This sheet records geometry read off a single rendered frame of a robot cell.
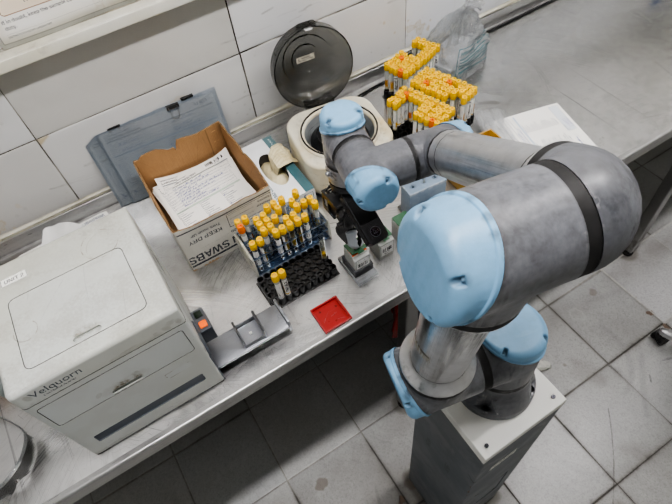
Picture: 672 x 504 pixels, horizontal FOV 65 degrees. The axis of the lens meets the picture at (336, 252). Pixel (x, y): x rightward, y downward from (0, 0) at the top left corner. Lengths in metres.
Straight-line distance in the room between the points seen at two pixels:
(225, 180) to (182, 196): 0.11
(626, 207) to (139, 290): 0.72
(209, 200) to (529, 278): 1.00
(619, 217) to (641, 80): 1.34
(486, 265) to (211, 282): 0.91
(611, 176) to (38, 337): 0.83
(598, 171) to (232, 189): 1.00
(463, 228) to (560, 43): 1.51
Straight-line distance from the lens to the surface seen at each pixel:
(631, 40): 1.99
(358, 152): 0.84
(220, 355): 1.12
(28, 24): 1.27
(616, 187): 0.51
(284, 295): 1.17
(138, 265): 0.96
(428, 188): 1.24
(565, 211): 0.48
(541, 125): 1.57
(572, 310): 2.28
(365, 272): 1.19
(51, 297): 1.00
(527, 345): 0.86
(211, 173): 1.41
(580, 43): 1.93
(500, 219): 0.45
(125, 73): 1.35
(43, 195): 1.49
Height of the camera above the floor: 1.88
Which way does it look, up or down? 54 degrees down
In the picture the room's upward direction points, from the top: 8 degrees counter-clockwise
